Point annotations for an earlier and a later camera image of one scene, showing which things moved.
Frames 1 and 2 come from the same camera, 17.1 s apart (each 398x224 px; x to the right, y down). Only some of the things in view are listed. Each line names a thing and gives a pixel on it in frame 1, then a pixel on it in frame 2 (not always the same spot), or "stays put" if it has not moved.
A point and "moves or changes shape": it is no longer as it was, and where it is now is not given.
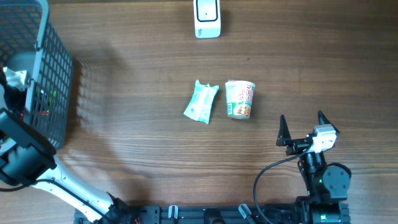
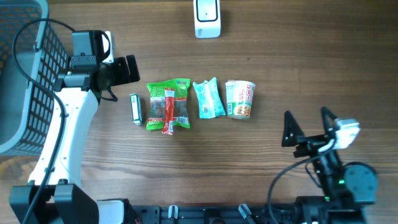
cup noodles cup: x=239 y=98 stays put
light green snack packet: x=199 y=107 moves or changes shape
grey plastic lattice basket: x=28 y=42 stays put
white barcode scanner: x=207 y=17 stays put
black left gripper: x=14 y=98 -> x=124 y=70
